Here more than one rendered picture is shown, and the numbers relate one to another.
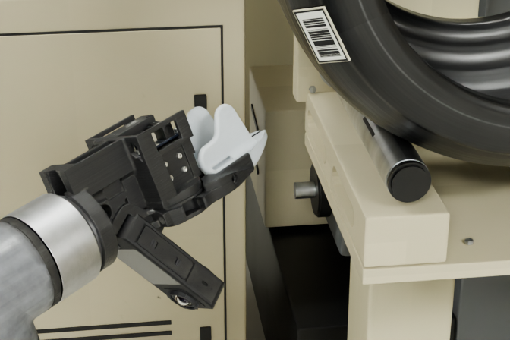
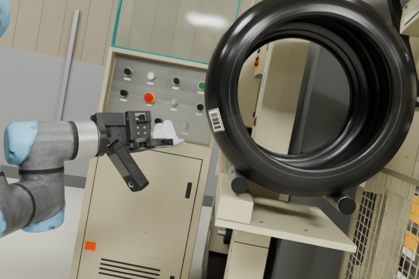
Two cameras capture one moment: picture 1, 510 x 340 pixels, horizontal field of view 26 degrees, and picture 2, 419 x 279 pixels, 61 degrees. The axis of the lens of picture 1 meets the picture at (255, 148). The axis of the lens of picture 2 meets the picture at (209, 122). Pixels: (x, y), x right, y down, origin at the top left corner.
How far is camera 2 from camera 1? 36 cm
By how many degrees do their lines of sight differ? 23
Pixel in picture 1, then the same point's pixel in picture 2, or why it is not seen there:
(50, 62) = (142, 159)
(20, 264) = (63, 131)
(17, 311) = (55, 147)
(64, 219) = (88, 125)
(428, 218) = (244, 202)
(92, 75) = (154, 166)
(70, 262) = (84, 139)
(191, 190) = (144, 139)
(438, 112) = (254, 158)
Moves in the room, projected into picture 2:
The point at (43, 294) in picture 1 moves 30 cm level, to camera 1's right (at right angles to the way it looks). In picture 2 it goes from (68, 146) to (232, 181)
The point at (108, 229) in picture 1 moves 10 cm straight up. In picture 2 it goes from (105, 136) to (113, 85)
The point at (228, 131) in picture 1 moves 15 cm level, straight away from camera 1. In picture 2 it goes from (167, 129) to (181, 127)
